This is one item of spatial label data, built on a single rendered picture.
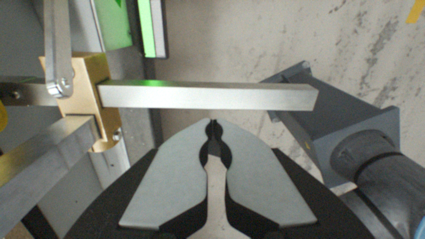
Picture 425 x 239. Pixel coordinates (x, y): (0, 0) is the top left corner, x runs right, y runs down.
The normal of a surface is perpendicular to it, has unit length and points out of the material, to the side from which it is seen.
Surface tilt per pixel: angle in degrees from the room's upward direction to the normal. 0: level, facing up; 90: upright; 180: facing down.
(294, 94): 0
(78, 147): 90
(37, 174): 90
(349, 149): 70
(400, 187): 90
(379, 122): 0
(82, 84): 0
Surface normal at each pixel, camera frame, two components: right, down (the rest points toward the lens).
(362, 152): -0.67, -0.41
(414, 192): -0.68, -0.65
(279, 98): 0.02, 0.47
